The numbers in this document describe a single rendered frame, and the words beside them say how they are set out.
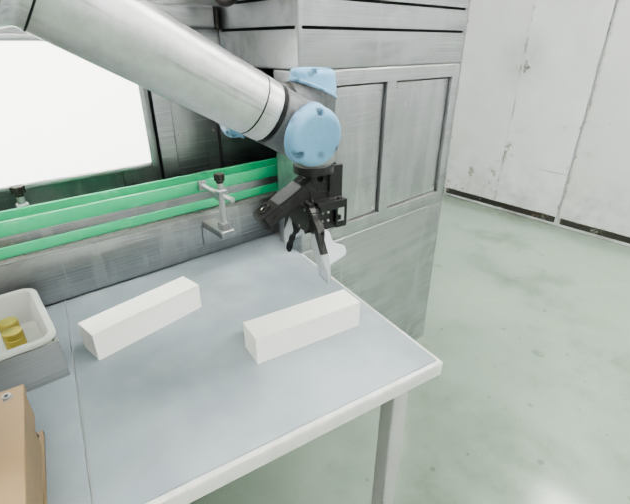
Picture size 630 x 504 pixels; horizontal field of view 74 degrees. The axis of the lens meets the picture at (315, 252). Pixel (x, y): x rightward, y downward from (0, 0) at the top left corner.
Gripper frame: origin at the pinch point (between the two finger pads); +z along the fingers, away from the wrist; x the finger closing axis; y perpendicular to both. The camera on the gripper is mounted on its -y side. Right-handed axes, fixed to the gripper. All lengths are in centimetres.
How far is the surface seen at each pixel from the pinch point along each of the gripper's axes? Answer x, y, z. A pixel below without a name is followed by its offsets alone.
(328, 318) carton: -3.0, 3.9, 11.5
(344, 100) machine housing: 37, 35, -25
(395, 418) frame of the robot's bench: -16.6, 12.2, 31.6
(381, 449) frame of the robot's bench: -14.4, 11.2, 42.7
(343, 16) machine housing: 36, 33, -45
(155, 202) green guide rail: 46.5, -17.1, -2.3
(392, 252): 41, 60, 29
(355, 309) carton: -3.0, 10.8, 11.6
